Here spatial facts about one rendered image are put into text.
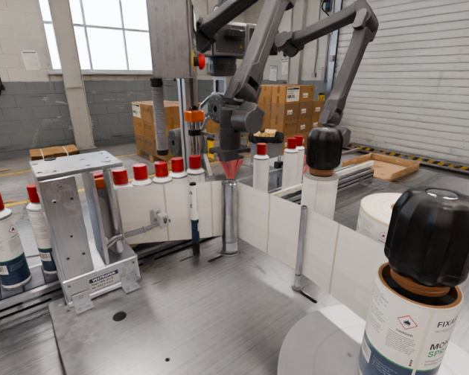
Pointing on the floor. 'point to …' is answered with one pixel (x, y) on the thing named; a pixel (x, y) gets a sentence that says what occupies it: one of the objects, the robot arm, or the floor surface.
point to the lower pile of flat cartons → (53, 152)
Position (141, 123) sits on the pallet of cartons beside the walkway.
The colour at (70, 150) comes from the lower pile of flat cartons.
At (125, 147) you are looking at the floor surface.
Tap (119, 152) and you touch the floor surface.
